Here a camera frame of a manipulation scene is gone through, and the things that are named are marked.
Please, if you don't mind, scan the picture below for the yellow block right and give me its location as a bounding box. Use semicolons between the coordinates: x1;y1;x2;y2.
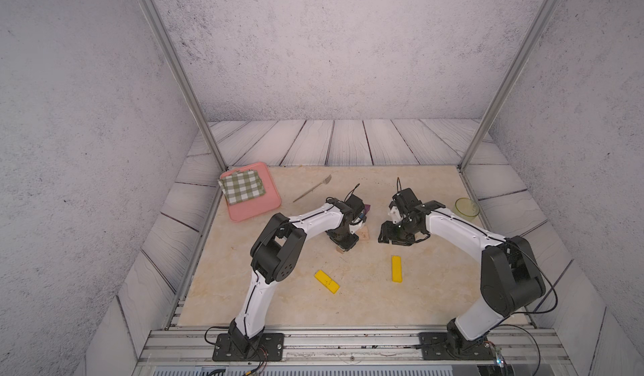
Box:
392;255;403;283

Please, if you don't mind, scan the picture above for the yellow block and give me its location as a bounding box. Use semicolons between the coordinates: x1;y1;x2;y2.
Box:
392;255;403;283
315;270;340;294

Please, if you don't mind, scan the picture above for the metal fork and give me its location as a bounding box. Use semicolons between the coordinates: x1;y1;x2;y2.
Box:
293;175;332;203

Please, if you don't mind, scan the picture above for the wooden rectangular block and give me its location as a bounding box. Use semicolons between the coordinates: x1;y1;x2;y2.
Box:
356;224;370;240

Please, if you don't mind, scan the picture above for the yellow block left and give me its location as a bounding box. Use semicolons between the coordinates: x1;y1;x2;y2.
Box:
315;270;340;294

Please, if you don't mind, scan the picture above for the right aluminium frame post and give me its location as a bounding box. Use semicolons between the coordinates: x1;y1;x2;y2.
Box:
457;0;560;173

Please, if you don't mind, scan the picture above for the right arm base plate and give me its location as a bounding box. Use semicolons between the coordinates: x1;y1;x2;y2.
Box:
419;332;496;361

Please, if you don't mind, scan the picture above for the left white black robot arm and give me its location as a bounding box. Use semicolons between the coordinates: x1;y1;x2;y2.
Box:
227;196;370;356

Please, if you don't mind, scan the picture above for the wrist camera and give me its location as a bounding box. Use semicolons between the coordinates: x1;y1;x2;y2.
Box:
344;194;368;225
389;188;423;224

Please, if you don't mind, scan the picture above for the pink plastic tray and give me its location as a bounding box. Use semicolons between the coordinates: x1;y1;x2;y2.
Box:
218;162;282;222

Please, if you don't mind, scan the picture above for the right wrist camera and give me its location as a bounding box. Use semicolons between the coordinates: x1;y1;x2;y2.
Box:
389;188;423;224

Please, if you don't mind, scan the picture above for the left aluminium frame post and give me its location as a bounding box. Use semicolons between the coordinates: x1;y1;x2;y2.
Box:
138;0;228;171

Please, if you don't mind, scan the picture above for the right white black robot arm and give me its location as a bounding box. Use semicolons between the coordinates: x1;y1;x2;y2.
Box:
378;194;546;358

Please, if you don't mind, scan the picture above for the green checkered cloth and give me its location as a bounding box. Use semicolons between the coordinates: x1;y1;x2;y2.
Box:
218;170;266;205

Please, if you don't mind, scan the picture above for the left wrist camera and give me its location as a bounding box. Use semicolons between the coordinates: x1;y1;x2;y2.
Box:
344;194;368;225

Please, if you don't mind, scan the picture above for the aluminium frame post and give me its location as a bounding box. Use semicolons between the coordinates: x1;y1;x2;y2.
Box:
457;0;560;173
138;0;228;171

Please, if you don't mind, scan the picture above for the green translucent cup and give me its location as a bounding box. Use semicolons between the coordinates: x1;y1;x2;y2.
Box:
454;198;481;221

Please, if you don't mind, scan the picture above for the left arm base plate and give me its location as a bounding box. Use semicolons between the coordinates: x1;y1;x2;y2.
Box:
212;332;284;362

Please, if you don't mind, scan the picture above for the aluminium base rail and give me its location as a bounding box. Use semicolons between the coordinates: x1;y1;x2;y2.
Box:
138;325;576;375

